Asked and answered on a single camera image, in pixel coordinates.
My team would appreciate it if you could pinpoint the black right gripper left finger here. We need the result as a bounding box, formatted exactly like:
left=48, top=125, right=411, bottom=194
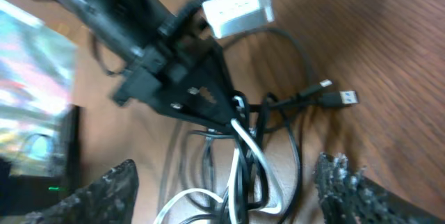
left=24, top=159, right=139, bottom=224

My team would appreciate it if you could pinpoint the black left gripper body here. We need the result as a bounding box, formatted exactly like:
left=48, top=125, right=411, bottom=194
left=109, top=0, right=224, bottom=108

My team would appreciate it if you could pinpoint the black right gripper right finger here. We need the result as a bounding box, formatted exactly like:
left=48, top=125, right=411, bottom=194
left=314, top=152, right=442, bottom=224

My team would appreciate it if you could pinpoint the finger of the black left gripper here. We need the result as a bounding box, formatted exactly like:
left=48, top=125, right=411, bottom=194
left=152, top=56, right=238, bottom=130

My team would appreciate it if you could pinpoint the black white braided cable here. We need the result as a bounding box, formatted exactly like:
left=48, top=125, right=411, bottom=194
left=187, top=79, right=334, bottom=224

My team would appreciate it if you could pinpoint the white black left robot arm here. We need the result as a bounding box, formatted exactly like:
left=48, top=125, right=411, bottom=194
left=53, top=0, right=238, bottom=132

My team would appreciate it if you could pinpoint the computer monitor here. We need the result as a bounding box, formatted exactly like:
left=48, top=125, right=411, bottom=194
left=1, top=0, right=81, bottom=216

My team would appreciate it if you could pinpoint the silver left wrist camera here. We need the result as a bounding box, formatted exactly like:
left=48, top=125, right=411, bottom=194
left=202, top=0, right=275, bottom=39

